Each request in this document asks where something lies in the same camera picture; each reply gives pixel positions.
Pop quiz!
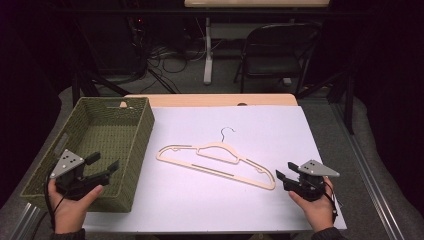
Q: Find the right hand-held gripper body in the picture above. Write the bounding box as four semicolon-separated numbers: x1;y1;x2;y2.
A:
283;159;341;203

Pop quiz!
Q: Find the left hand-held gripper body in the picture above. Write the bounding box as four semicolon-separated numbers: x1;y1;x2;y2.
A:
49;149;111;201

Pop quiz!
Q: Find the person's right hand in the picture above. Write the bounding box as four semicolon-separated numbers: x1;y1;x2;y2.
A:
288;176;336;233

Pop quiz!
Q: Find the person's left hand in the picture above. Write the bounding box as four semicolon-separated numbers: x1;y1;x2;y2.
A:
47;179;105;235

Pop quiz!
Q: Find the green woven basket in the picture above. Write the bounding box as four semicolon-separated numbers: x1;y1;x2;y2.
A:
19;96;156;214

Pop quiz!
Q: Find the beige clothes hanger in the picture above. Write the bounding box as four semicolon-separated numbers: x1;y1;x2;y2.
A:
155;126;277;191

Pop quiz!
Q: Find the black metal stand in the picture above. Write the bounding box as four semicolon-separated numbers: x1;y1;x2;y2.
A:
295;70;356;136
70;68;132;108

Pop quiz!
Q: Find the black folding chair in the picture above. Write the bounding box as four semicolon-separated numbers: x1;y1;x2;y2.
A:
232;22;323;98

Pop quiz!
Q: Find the white desk leg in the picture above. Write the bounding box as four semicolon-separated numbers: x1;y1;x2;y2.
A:
202;16;215;86

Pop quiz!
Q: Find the light desk top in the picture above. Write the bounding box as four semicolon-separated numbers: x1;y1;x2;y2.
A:
183;0;331;9

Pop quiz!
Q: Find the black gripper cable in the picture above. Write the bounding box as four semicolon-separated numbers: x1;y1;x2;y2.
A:
43;166;66;232
322;181;340;224

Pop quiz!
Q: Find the aluminium rail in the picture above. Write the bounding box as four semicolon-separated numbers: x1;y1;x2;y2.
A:
332;102;407;240
9;202;42;240

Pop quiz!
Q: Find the bundle of floor cables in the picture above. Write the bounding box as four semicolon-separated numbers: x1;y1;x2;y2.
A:
131;16;208;95

